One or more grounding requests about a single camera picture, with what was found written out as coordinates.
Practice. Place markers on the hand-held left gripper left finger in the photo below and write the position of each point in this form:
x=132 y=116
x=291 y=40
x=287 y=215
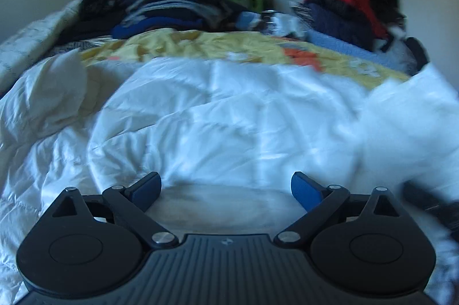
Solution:
x=147 y=189

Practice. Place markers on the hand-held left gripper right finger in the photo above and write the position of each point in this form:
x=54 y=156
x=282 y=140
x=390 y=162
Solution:
x=304 y=191

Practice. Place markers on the white puffer jacket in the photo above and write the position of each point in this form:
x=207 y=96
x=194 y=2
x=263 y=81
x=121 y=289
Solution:
x=233 y=118

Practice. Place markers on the pile of dark clothes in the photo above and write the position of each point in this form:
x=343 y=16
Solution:
x=161 y=7

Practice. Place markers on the cream cloth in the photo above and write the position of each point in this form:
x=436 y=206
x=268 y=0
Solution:
x=46 y=93

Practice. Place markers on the light blue cloth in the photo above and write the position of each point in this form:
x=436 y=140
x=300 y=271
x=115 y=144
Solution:
x=344 y=48

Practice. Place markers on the yellow printed blanket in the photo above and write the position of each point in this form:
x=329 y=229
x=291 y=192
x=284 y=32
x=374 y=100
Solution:
x=200 y=43

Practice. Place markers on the black white striped cloth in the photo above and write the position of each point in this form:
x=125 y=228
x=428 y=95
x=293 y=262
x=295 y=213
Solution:
x=77 y=46

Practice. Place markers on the blue and white small cloth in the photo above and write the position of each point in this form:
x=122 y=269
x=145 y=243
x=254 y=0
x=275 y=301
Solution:
x=276 y=21

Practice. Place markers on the navy garment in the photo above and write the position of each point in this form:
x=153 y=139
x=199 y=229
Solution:
x=337 y=21

